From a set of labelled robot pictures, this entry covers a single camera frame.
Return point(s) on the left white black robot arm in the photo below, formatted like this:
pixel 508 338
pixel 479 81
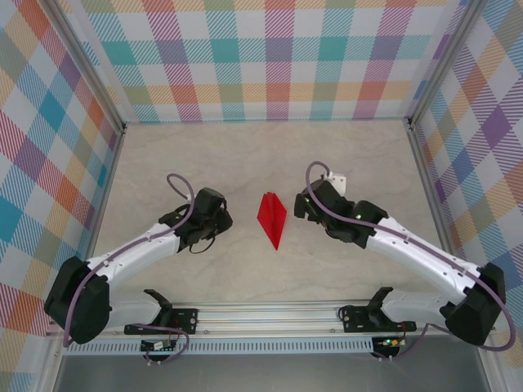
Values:
pixel 135 249

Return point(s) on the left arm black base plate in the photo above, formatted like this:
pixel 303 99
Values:
pixel 186 320

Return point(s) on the red paper sheet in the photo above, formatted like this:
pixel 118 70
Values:
pixel 271 216

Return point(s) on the aluminium mounting rail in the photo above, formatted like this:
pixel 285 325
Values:
pixel 269 318

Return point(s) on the grey metal panel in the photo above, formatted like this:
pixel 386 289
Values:
pixel 265 373

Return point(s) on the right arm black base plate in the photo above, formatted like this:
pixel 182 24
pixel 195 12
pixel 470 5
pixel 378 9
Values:
pixel 353 318

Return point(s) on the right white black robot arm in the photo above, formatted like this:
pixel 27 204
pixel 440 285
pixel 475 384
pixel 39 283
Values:
pixel 412 247

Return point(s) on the aluminium frame post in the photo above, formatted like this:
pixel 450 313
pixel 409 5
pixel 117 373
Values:
pixel 445 61
pixel 88 65

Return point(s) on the aluminium side rail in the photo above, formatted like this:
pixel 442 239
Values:
pixel 434 204
pixel 109 179

